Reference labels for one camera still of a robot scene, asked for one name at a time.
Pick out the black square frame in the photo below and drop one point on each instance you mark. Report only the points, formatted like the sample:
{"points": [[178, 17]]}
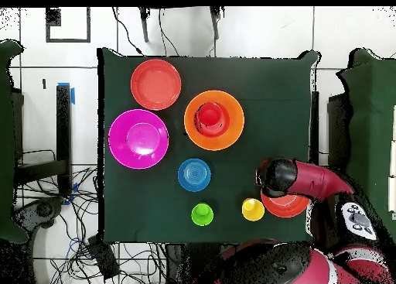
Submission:
{"points": [[53, 17]]}

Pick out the black stand leg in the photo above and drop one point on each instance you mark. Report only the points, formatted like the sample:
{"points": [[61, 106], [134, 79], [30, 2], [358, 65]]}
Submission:
{"points": [[144, 27], [215, 24]]}

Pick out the black table base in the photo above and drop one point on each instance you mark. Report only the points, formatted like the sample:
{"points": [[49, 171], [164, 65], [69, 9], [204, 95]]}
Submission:
{"points": [[191, 262]]}

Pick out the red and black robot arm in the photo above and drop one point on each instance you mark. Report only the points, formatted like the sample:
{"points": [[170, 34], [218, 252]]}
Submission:
{"points": [[318, 180]]}

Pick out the large red bowl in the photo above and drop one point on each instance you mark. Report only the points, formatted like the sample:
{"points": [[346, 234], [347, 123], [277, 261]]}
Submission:
{"points": [[284, 206], [155, 84]]}

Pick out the green cloth covered table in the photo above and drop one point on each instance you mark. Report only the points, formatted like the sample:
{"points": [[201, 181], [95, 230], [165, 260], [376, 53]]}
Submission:
{"points": [[7, 141], [371, 110]]}

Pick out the black power strip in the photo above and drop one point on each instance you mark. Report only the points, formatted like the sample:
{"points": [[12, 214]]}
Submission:
{"points": [[103, 259]]}

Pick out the yellow cup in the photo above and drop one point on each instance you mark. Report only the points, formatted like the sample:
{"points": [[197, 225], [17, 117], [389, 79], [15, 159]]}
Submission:
{"points": [[253, 209]]}

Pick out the black upright bar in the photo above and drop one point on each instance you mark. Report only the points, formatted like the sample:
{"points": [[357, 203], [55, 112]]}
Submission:
{"points": [[314, 126]]}

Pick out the red cup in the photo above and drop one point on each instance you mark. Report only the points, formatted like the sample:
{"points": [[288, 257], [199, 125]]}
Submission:
{"points": [[210, 114]]}

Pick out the small red bowl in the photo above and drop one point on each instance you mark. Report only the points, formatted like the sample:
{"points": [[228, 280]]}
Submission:
{"points": [[213, 131]]}

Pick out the black post with blue tape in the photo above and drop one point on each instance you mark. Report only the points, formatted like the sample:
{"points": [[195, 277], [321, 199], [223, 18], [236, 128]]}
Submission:
{"points": [[63, 126]]}

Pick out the large orange bowl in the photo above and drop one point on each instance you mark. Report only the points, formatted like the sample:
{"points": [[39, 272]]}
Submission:
{"points": [[229, 135]]}

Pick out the dark green table cloth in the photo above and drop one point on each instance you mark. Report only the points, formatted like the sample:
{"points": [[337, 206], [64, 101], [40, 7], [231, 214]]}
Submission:
{"points": [[247, 73]]}

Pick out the black round device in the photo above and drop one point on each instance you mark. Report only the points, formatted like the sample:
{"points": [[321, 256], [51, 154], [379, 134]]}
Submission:
{"points": [[43, 210]]}

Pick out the large pink bowl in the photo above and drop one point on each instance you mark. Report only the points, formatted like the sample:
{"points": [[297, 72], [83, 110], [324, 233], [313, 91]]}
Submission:
{"points": [[138, 139]]}

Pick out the blue bowl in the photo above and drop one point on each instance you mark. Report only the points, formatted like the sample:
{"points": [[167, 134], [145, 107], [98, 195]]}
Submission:
{"points": [[194, 175]]}

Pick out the green cup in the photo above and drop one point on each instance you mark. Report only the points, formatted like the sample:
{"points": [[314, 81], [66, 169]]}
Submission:
{"points": [[202, 214]]}

